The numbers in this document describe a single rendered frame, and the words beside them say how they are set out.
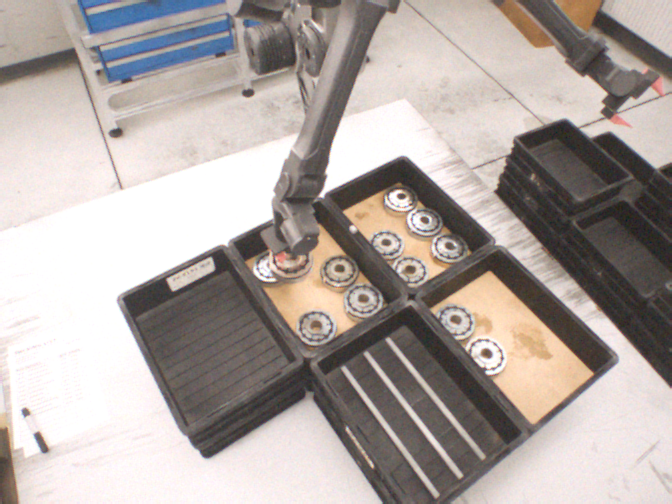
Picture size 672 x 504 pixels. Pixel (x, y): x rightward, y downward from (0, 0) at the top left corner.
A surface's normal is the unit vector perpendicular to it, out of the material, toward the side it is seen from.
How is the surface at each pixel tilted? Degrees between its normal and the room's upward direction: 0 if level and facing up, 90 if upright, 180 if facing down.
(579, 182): 0
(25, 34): 90
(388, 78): 0
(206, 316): 0
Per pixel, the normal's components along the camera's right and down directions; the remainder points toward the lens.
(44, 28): 0.46, 0.73
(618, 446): 0.01, -0.58
